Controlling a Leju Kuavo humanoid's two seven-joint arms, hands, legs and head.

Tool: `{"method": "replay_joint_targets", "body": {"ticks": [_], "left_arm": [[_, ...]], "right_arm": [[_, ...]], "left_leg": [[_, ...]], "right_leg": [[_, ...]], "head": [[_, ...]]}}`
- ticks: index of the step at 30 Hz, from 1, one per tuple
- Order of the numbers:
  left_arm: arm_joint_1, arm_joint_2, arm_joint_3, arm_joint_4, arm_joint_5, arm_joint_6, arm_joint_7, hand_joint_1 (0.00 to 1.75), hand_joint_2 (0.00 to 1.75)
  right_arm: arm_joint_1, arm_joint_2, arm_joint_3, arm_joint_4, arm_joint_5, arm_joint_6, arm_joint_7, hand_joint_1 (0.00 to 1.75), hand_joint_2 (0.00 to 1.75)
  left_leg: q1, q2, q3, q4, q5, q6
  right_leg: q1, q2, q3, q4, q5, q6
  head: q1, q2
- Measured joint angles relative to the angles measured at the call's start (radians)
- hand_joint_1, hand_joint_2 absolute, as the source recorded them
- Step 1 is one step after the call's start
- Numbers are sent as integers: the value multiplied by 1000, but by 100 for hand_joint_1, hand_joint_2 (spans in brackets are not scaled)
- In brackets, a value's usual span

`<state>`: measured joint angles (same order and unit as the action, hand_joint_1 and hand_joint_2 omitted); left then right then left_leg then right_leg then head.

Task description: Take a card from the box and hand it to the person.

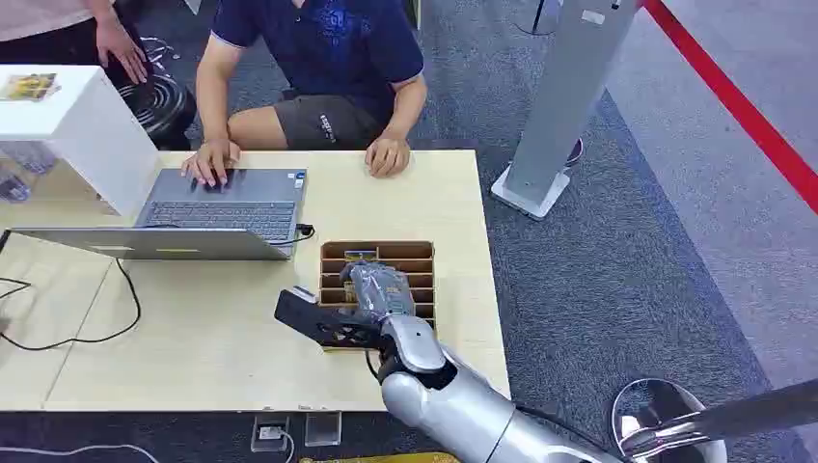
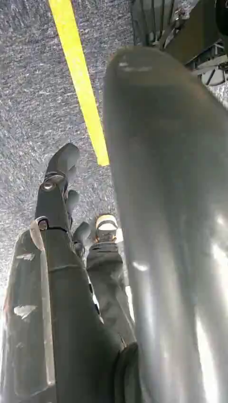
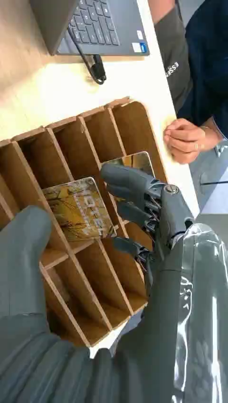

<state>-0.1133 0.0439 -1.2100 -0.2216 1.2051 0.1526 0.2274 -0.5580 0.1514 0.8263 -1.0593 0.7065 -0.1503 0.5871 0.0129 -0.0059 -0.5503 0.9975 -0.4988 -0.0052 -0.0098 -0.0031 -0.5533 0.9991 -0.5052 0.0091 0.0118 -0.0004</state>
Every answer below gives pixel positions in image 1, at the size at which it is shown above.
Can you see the white box stand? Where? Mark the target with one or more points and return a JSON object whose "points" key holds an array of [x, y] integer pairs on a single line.
{"points": [[96, 134]]}

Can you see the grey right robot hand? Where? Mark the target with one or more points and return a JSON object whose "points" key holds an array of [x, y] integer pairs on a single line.
{"points": [[378, 287]]}

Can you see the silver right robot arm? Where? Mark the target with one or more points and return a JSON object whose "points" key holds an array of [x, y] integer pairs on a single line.
{"points": [[473, 409]]}

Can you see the black pole stand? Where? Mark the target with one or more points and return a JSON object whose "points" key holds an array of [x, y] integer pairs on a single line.
{"points": [[540, 16]]}

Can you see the yellow strip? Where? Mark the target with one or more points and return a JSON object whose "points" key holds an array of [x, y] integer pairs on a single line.
{"points": [[383, 458]]}

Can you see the floor socket box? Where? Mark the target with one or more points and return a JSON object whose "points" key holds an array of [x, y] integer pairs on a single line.
{"points": [[268, 434]]}

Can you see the grey pillar with white base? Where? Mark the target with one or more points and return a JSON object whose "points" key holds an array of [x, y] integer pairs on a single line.
{"points": [[562, 96]]}

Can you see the black round fan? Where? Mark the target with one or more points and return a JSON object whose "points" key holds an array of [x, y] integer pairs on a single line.
{"points": [[160, 105]]}

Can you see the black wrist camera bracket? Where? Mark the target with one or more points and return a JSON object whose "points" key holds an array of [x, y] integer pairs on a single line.
{"points": [[307, 316]]}

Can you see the clear plastic holder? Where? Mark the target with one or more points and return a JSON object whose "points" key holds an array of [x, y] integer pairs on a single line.
{"points": [[323, 429]]}

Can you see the printed card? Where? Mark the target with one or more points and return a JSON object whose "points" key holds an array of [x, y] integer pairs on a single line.
{"points": [[349, 291], [360, 255]]}

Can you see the grey laptop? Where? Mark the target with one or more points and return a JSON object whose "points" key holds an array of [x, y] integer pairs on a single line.
{"points": [[223, 214]]}

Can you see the yellow picture card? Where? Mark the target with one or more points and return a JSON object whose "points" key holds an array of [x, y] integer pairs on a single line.
{"points": [[29, 86]]}

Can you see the seated person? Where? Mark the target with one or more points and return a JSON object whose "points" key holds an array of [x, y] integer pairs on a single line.
{"points": [[326, 57]]}

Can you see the wooden card box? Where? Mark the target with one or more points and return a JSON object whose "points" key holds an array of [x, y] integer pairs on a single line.
{"points": [[418, 265]]}

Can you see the shoe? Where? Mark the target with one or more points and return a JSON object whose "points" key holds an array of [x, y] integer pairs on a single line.
{"points": [[575, 152]]}

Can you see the standing person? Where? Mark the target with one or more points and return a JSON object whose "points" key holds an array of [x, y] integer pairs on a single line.
{"points": [[38, 25]]}

